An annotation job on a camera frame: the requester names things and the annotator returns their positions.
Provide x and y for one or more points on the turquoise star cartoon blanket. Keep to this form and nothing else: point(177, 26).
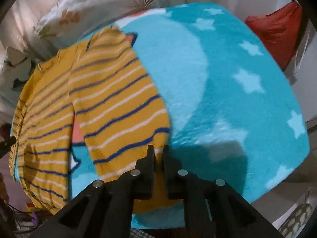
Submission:
point(232, 112)

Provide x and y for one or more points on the polka dot fabric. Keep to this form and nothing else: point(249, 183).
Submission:
point(290, 228)

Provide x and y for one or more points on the leaf print pillow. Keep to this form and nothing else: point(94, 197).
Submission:
point(68, 20)

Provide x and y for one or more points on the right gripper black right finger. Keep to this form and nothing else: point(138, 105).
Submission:
point(212, 208)

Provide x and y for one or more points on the red plastic bag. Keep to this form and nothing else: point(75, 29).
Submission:
point(279, 31)

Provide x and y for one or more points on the yellow striped knit sweater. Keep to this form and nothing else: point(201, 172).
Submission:
point(100, 86)

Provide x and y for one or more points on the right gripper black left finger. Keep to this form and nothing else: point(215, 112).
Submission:
point(104, 209)

